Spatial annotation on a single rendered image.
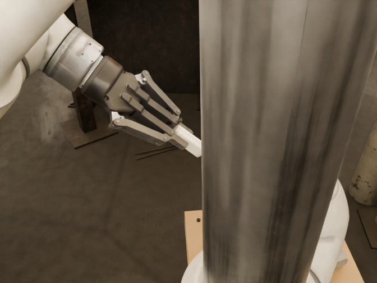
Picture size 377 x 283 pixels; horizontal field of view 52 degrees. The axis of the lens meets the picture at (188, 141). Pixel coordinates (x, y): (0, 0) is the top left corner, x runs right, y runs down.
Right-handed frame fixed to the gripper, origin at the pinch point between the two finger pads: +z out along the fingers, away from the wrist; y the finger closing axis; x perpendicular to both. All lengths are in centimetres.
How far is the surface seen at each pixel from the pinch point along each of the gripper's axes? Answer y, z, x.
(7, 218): -6, -14, 93
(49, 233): -7, -1, 82
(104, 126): 49, -2, 98
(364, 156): 49, 67, 17
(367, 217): 36, 82, 25
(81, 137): 39, -7, 100
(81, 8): 163, -51, 175
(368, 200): 42, 81, 25
